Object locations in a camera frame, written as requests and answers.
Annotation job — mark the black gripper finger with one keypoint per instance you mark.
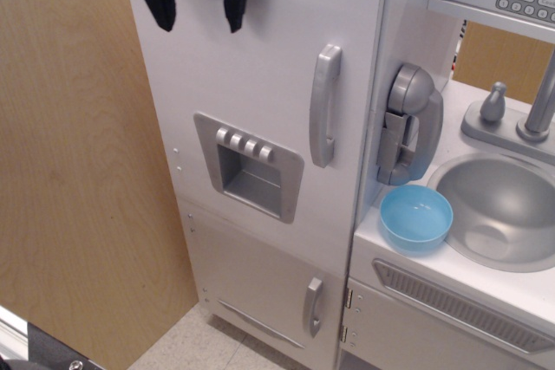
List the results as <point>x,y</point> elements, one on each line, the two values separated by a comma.
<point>164,13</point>
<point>234,12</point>

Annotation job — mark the white toy fridge door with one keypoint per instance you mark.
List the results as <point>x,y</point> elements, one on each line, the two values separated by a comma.
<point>259,79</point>

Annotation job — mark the white toy fridge cabinet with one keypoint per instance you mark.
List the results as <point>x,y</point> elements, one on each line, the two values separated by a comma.
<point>380,330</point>

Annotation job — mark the grey ice dispenser panel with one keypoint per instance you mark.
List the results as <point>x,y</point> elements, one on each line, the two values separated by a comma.
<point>250,169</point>

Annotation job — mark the grey toy telephone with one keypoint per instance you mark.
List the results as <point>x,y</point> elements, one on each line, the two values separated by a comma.
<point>412,127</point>

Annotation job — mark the light wooden board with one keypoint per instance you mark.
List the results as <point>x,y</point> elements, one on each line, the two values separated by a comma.
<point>91,244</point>

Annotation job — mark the light blue plastic bowl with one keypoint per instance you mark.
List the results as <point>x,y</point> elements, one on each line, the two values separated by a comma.
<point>415,218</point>

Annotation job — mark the grey toy faucet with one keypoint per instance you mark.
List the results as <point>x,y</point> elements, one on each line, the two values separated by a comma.
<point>529,134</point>

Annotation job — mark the white toy freezer door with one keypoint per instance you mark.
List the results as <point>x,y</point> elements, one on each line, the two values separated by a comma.
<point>260,288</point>

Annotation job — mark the silver toy sink basin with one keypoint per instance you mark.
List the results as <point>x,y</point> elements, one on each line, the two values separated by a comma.
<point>503,211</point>

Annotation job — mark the grey oven vent panel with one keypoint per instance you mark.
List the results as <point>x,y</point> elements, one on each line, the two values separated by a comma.
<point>463,310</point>

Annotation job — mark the grey fridge door handle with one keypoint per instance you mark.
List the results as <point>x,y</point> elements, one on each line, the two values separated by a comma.
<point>327,69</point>

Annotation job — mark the grey freezer door handle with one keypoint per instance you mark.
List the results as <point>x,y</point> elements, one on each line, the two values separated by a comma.
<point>310,320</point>

